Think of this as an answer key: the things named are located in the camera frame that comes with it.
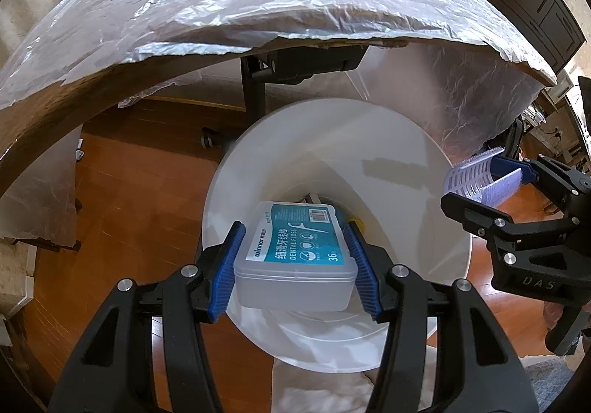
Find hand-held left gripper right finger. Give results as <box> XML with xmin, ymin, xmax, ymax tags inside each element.
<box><xmin>342</xmin><ymin>221</ymin><xmax>541</xmax><ymax>413</ymax></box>

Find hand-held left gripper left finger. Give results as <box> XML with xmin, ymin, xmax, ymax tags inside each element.
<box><xmin>48</xmin><ymin>221</ymin><xmax>246</xmax><ymax>413</ymax></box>

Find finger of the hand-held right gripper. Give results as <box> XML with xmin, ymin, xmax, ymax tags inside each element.
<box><xmin>492</xmin><ymin>156</ymin><xmax>591</xmax><ymax>211</ymax></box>
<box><xmin>441</xmin><ymin>192</ymin><xmax>578</xmax><ymax>252</ymax></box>

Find purple hair roller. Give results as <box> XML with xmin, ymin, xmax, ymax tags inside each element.
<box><xmin>442</xmin><ymin>150</ymin><xmax>525</xmax><ymax>207</ymax></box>

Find clear dental floss box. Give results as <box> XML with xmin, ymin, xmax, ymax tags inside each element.
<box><xmin>233</xmin><ymin>201</ymin><xmax>358</xmax><ymax>312</ymax></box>

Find white trash bin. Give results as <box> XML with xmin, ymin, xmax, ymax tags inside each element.
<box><xmin>202</xmin><ymin>98</ymin><xmax>472</xmax><ymax>373</ymax></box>

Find grey blue rug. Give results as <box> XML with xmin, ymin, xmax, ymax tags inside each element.
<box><xmin>526</xmin><ymin>355</ymin><xmax>578</xmax><ymax>413</ymax></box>

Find white cloth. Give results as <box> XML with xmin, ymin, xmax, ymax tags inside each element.
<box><xmin>272</xmin><ymin>321</ymin><xmax>439</xmax><ymax>413</ymax></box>

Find black table frame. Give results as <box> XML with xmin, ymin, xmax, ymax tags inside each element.
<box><xmin>240</xmin><ymin>45</ymin><xmax>366</xmax><ymax>130</ymax></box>

